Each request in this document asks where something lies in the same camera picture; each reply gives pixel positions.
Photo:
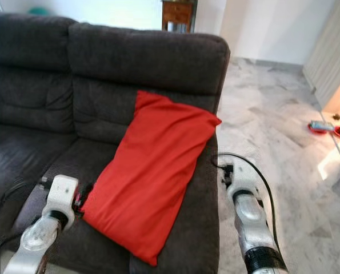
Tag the red pillow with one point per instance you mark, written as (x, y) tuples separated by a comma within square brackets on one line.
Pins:
[(147, 177)]

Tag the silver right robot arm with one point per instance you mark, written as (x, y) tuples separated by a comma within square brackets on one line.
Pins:
[(252, 225)]

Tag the brown fabric sofa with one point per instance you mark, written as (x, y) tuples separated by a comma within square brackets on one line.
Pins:
[(44, 114)]

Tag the white louvered panel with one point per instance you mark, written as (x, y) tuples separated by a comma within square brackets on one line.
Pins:
[(330, 51)]

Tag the brown wooden cabinet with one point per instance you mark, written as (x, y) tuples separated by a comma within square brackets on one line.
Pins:
[(178, 14)]

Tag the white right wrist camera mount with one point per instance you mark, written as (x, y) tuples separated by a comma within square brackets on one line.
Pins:
[(244, 182)]

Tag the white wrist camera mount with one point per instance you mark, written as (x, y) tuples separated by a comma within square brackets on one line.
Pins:
[(244, 182), (62, 194)]

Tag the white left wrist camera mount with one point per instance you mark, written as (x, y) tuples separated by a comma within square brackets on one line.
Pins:
[(62, 194)]

